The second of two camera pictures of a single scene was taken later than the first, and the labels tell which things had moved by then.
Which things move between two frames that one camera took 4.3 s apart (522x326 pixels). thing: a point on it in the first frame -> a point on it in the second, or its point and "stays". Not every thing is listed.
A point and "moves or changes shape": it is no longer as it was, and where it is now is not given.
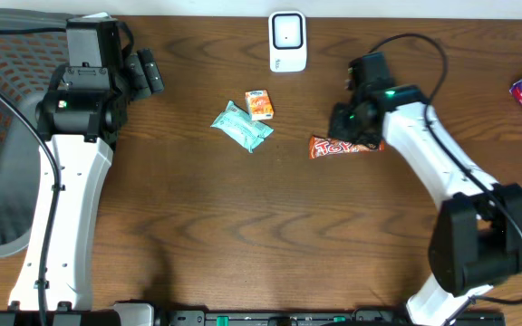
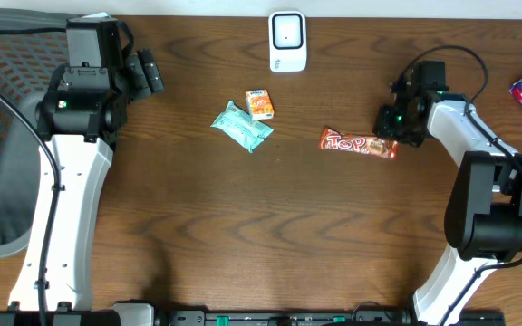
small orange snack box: [259, 104] stays
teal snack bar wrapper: [241, 128] stays
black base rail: [314, 317] stays
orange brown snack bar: [321, 147] moves or changes shape
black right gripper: [349, 125] -> [389, 125]
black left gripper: [87, 72] stays
